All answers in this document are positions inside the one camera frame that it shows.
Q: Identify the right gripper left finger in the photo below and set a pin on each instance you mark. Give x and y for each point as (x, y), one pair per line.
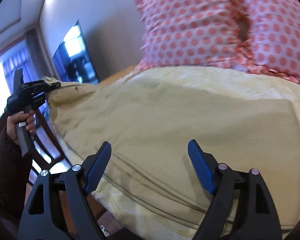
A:
(56, 199)

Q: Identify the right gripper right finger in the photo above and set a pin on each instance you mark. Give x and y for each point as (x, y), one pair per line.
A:
(241, 206)

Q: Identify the beige khaki pants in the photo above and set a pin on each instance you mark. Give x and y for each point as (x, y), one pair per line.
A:
(165, 129)

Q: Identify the left forearm dark sleeve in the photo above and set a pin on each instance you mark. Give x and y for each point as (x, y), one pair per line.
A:
(14, 175)

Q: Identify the dark wooden chair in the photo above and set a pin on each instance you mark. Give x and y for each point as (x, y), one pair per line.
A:
(49, 153)

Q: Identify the black flat-screen television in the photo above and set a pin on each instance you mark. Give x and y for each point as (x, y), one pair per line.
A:
(72, 59)

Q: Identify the yellow orange patterned bedspread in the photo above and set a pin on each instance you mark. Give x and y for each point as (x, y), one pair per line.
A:
(215, 84)

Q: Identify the large pink polka-dot pillow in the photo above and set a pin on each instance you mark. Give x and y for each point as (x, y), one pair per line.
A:
(189, 33)

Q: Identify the small pink polka-dot pillow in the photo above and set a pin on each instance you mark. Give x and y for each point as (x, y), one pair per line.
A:
(273, 43)

